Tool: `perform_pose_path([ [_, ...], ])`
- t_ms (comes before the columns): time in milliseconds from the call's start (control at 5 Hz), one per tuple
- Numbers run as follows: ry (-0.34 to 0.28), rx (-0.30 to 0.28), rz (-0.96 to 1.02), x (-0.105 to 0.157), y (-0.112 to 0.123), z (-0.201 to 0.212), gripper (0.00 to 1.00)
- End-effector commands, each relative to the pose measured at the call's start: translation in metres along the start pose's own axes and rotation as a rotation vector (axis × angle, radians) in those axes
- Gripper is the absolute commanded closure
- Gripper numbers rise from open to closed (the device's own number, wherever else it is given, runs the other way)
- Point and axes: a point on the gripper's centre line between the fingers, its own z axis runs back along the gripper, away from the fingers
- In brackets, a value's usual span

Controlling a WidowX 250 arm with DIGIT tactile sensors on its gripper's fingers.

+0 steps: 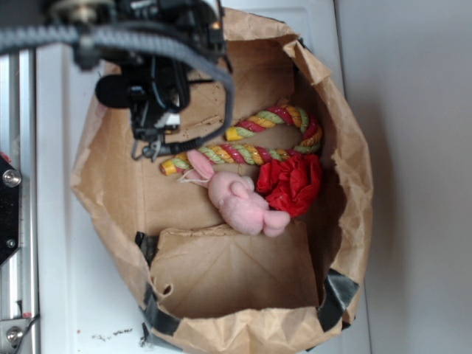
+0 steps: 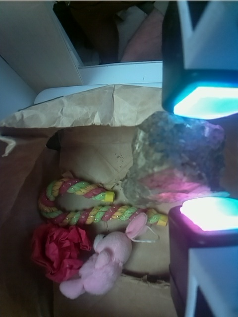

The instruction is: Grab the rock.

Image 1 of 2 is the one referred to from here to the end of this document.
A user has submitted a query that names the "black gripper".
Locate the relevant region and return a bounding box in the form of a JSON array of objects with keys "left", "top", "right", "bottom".
[{"left": 95, "top": 51, "right": 204, "bottom": 161}]

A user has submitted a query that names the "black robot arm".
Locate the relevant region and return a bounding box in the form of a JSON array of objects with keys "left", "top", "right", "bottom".
[{"left": 44, "top": 1, "right": 235, "bottom": 160}]

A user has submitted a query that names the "pink plush bunny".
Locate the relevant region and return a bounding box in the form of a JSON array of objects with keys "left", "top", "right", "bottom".
[{"left": 180, "top": 150, "right": 291, "bottom": 237}]

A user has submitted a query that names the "red crumpled cloth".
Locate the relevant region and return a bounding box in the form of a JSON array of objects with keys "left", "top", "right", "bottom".
[{"left": 256, "top": 154, "right": 322, "bottom": 218}]

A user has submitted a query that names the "brown paper bag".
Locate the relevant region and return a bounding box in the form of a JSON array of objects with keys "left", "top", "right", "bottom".
[{"left": 71, "top": 9, "right": 373, "bottom": 353}]

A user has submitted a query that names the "grey braided cable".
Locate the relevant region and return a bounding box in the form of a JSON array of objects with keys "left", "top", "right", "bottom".
[{"left": 0, "top": 22, "right": 237, "bottom": 156}]

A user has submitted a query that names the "twisted multicolour rope toy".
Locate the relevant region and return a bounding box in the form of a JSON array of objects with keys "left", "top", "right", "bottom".
[{"left": 159, "top": 104, "right": 323, "bottom": 177}]

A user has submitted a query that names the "aluminium extrusion rail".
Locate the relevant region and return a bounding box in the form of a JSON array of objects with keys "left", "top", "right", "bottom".
[{"left": 1, "top": 50, "right": 40, "bottom": 353}]

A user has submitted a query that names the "metal corner bracket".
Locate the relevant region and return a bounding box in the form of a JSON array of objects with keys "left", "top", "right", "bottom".
[{"left": 1, "top": 318, "right": 36, "bottom": 354}]

